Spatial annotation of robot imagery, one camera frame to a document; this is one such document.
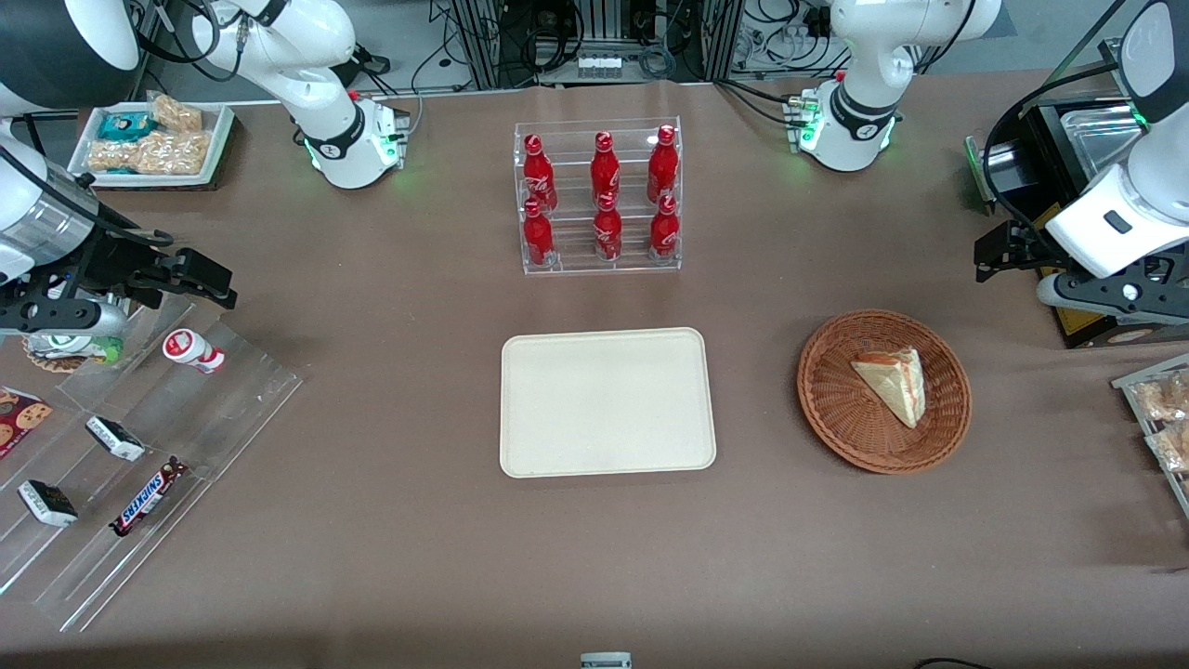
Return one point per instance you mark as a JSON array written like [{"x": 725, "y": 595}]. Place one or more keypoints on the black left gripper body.
[{"x": 1029, "y": 243}]

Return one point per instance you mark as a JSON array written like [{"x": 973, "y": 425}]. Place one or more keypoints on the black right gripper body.
[{"x": 104, "y": 263}]

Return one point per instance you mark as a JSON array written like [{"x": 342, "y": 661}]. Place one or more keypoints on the triangular sandwich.
[{"x": 894, "y": 383}]

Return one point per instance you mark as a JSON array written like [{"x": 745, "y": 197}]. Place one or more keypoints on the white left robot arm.
[{"x": 864, "y": 56}]

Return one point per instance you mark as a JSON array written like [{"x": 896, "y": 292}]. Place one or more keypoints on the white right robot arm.
[{"x": 316, "y": 56}]

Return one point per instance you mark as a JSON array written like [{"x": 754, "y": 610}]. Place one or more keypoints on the white rectangular snack tray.
[{"x": 218, "y": 139}]

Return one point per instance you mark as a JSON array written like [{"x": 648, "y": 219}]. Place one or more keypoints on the grey snack tray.
[{"x": 1138, "y": 381}]

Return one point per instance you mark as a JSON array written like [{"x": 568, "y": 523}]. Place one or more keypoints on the brown wicker basket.
[{"x": 836, "y": 409}]

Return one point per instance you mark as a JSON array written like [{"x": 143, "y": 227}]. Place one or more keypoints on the beige plastic tray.
[{"x": 604, "y": 400}]

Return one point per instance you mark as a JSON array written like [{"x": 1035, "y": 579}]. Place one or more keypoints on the small white red yogurt bottle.
[{"x": 190, "y": 349}]

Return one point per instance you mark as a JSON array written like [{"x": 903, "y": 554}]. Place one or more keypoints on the black food warmer appliance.
[{"x": 1031, "y": 177}]

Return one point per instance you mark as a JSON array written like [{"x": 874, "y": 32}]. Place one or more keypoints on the green white cup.
[{"x": 93, "y": 348}]

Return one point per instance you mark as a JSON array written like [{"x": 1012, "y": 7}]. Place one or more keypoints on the small round wicker coaster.
[{"x": 46, "y": 360}]

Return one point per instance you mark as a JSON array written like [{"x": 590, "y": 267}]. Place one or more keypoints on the clear acrylic stepped display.
[{"x": 204, "y": 409}]

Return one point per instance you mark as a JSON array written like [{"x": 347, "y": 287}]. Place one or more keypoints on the large rice cracker packet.
[{"x": 163, "y": 153}]

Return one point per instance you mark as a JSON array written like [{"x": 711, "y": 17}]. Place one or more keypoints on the steel food pan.
[{"x": 1101, "y": 130}]

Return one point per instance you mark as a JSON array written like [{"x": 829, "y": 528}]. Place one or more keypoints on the teal snack packet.
[{"x": 125, "y": 125}]

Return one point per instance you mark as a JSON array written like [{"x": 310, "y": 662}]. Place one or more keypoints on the small rice cracker packet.
[{"x": 176, "y": 113}]

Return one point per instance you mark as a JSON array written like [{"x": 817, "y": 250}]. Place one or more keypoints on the black white snack bar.
[
  {"x": 115, "y": 439},
  {"x": 47, "y": 503}
]

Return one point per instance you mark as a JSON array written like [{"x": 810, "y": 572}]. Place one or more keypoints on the red cookie packet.
[{"x": 20, "y": 420}]

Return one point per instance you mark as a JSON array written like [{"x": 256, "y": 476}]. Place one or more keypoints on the clear bagged pastry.
[
  {"x": 1172, "y": 448},
  {"x": 1166, "y": 400}
]

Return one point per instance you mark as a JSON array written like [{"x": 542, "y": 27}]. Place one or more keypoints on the snickers chocolate bar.
[{"x": 147, "y": 499}]

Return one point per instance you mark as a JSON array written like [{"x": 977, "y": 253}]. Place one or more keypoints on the red cola bottle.
[
  {"x": 605, "y": 167},
  {"x": 537, "y": 237},
  {"x": 662, "y": 163},
  {"x": 664, "y": 230},
  {"x": 608, "y": 232},
  {"x": 538, "y": 172}
]

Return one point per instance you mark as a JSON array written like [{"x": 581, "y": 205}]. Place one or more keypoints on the clear acrylic bottle rack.
[{"x": 576, "y": 260}]

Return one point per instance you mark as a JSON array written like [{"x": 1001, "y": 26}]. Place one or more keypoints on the small grey device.
[{"x": 606, "y": 661}]

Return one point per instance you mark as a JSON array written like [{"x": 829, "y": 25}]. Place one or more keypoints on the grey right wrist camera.
[{"x": 65, "y": 318}]

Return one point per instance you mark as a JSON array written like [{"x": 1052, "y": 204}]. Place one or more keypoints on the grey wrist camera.
[
  {"x": 65, "y": 318},
  {"x": 1115, "y": 293}
]

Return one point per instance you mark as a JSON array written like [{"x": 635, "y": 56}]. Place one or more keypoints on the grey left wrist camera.
[{"x": 1115, "y": 293}]

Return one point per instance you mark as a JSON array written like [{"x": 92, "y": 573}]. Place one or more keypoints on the aluminium frame rack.
[{"x": 483, "y": 42}]

